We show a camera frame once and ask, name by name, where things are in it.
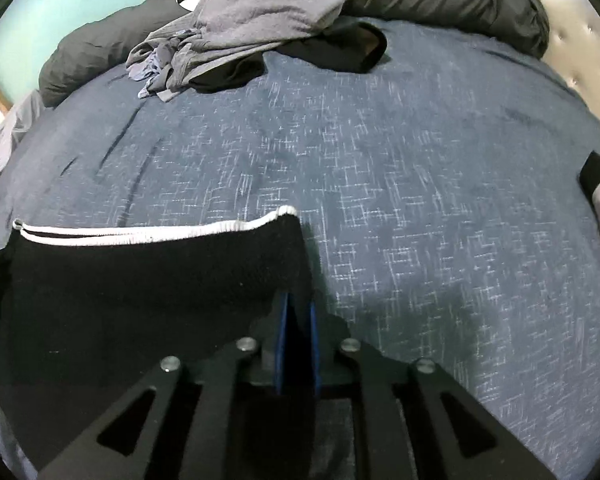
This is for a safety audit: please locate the black knit sweater white trim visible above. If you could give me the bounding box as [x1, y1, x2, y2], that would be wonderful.
[0, 206, 311, 468]

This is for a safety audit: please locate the blue-grey crumpled cloth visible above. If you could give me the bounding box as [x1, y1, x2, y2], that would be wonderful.
[126, 41, 178, 102]

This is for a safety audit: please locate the blue patterned bed sheet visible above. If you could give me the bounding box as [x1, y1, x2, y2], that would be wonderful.
[0, 21, 600, 479]

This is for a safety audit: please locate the grey t-shirt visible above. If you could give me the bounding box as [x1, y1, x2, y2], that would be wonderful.
[126, 0, 346, 93]

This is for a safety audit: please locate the cream tufted headboard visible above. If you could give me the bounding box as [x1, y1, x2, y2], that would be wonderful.
[541, 0, 600, 120]

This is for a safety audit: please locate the dark grey rolled duvet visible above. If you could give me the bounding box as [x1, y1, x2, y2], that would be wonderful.
[38, 0, 550, 107]

